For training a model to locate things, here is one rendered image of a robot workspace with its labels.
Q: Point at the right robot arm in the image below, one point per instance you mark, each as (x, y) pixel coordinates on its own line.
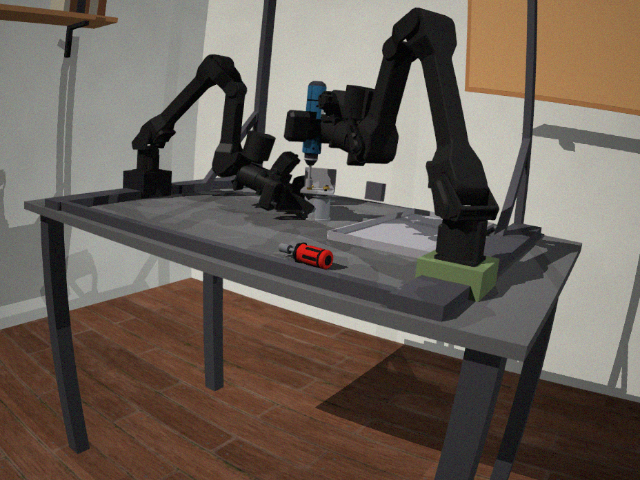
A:
(214, 70)

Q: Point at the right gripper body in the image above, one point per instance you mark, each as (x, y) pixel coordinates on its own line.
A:
(272, 189)

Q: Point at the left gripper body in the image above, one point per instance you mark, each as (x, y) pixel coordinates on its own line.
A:
(300, 127)

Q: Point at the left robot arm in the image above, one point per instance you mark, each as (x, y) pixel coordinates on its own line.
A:
(460, 191)

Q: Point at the white shallow rectangular tray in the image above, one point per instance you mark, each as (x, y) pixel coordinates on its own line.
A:
(411, 233)

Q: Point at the blue electric nut driver barrel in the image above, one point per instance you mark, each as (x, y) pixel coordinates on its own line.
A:
(312, 148)

